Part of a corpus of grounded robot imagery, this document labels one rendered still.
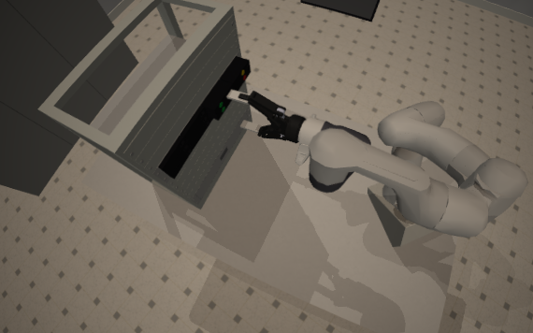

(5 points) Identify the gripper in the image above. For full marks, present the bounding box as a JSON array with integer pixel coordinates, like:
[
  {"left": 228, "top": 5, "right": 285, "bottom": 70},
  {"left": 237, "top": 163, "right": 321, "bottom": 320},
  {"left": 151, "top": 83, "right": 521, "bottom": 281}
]
[{"left": 227, "top": 90, "right": 306, "bottom": 143}]

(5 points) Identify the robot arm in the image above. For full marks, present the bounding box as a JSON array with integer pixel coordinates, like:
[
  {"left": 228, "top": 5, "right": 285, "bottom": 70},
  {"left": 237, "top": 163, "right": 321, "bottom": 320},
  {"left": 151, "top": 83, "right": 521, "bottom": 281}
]
[{"left": 295, "top": 101, "right": 528, "bottom": 238}]

